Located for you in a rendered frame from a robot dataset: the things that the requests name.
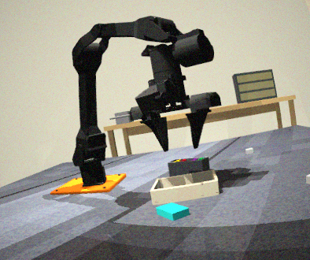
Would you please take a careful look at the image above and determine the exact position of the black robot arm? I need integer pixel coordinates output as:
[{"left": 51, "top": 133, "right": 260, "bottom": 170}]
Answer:
[{"left": 72, "top": 16, "right": 214, "bottom": 187}]

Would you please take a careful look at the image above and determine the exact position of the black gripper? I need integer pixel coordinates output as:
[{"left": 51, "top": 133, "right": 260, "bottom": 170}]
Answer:
[{"left": 129, "top": 69, "right": 221, "bottom": 152}]

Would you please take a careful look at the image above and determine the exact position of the small turquoise block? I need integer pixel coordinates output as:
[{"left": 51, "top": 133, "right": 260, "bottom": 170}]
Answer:
[{"left": 157, "top": 203, "right": 190, "bottom": 221}]

